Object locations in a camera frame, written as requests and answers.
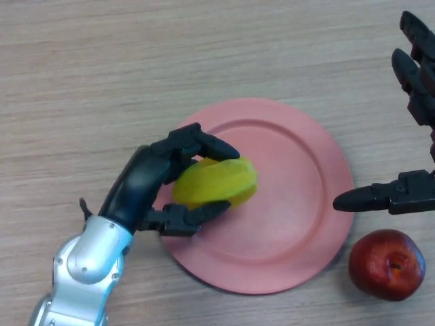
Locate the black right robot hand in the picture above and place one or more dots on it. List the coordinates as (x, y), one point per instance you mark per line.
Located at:
(411, 197)

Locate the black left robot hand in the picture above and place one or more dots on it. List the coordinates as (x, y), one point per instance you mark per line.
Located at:
(136, 186)

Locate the yellow starfruit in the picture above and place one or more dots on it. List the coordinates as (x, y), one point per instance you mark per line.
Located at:
(214, 183)

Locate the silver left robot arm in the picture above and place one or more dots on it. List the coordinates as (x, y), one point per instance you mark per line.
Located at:
(88, 265)

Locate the pink round plate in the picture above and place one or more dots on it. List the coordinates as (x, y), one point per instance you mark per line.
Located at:
(289, 203)

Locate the red apple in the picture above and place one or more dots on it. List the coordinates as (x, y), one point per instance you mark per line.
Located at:
(385, 266)

